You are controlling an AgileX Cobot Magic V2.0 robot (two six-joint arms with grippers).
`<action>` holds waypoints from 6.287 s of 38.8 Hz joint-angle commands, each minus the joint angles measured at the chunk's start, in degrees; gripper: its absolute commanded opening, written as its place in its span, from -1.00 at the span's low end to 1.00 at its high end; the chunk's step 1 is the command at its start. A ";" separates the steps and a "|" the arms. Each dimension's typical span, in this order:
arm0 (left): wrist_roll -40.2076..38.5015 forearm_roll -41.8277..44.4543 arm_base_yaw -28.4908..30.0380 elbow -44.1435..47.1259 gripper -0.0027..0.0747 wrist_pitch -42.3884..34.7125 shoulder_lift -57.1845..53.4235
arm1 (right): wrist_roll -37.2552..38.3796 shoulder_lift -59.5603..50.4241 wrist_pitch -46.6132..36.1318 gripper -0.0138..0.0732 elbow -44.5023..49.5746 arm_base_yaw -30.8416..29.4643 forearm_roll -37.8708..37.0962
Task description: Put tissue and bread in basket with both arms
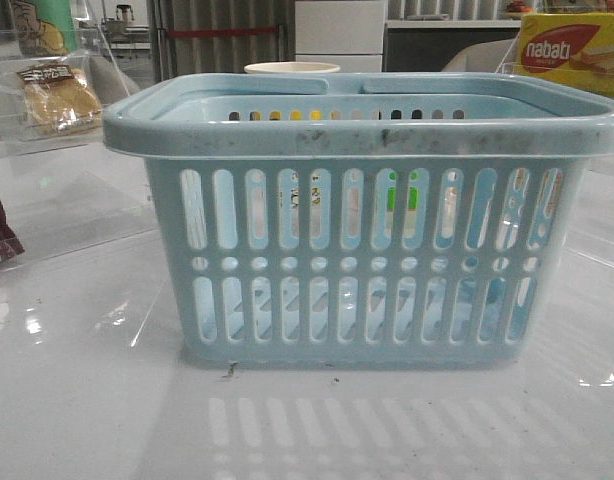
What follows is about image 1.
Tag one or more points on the packaged bread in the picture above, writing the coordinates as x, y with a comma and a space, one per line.
52, 98

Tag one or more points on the light blue plastic basket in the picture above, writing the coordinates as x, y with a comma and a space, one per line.
377, 220

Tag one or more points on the white paper cup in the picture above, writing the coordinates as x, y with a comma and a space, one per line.
291, 67

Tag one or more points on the white drawer cabinet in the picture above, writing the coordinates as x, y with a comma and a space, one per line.
349, 34

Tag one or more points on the clear acrylic shelf left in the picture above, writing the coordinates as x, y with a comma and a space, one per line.
65, 194

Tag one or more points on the green cartoon snack bag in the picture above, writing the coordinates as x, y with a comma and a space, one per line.
44, 27

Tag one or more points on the yellow nabati wafer box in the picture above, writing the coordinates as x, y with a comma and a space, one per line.
591, 29

